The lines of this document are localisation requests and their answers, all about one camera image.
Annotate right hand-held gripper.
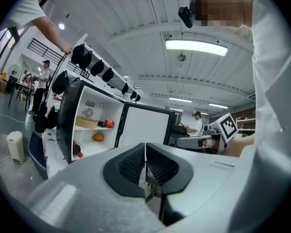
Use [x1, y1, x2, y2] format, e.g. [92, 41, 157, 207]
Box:
[175, 113, 240, 155]

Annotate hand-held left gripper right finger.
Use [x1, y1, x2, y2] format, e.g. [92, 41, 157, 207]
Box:
[146, 142, 248, 227]

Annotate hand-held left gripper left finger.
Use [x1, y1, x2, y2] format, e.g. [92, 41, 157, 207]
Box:
[26, 142, 166, 233]

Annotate yellow container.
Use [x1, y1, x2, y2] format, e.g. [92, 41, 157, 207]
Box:
[75, 116, 99, 130]

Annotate black fridge with white interior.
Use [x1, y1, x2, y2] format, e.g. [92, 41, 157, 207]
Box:
[55, 80, 178, 165]

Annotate person's right forearm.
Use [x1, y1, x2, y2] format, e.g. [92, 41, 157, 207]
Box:
[226, 133, 256, 158]

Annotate person's right hand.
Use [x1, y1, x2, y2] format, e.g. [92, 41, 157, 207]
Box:
[204, 139, 219, 153]

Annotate dark bottle with red cap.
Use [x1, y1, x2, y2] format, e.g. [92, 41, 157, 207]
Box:
[72, 139, 84, 159]

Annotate white patterned tablecloth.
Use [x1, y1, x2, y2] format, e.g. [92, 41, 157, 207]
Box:
[41, 129, 71, 178]

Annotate white trash bin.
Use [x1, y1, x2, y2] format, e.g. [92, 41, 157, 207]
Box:
[6, 131, 26, 165]

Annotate black hanging bags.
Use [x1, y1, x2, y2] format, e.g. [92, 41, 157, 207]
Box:
[34, 102, 59, 134]

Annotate person's white shirt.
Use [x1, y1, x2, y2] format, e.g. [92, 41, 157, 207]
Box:
[226, 0, 291, 233]

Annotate long ceiling light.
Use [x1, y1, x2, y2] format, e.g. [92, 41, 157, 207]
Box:
[164, 38, 229, 57]

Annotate white hanging rack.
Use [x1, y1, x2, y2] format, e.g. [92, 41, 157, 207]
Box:
[53, 33, 142, 99]

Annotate dark table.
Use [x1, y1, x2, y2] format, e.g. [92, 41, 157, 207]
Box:
[7, 81, 36, 111]

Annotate row of black caps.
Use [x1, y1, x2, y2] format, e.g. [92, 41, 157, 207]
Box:
[51, 43, 142, 103]

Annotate white standing fan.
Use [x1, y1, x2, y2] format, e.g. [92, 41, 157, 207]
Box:
[8, 64, 20, 78]

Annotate black head-worn camera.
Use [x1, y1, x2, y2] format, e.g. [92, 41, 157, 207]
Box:
[178, 6, 195, 29]

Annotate black wall railing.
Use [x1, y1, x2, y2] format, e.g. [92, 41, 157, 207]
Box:
[27, 37, 66, 58]

